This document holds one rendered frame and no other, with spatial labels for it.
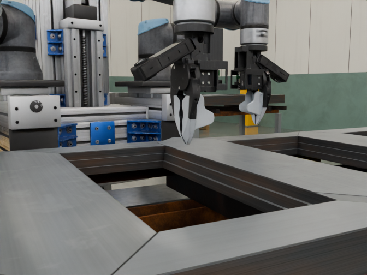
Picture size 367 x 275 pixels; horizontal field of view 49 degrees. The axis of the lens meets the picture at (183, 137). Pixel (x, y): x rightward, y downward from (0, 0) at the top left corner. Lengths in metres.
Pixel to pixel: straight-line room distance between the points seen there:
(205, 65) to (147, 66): 0.10
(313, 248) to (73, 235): 0.24
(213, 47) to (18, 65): 0.72
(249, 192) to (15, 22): 0.88
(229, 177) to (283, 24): 9.52
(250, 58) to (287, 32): 9.03
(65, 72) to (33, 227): 1.08
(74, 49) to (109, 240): 1.12
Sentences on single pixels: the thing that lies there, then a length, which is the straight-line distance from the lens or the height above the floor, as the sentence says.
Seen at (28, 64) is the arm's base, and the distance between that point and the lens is 1.32.
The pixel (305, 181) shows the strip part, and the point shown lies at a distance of 0.68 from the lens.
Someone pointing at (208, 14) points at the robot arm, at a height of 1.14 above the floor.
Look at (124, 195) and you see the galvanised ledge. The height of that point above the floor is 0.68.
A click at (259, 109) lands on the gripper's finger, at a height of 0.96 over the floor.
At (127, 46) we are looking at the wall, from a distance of 11.97.
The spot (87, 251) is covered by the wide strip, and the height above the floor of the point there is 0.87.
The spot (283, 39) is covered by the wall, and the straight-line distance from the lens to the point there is 10.19.
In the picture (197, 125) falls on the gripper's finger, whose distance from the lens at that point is 0.73.
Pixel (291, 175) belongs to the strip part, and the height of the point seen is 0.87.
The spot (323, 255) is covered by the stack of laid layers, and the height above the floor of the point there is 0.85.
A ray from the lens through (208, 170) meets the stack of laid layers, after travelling 0.84.
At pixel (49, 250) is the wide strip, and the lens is 0.41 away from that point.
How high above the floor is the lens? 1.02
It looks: 7 degrees down
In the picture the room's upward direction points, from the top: straight up
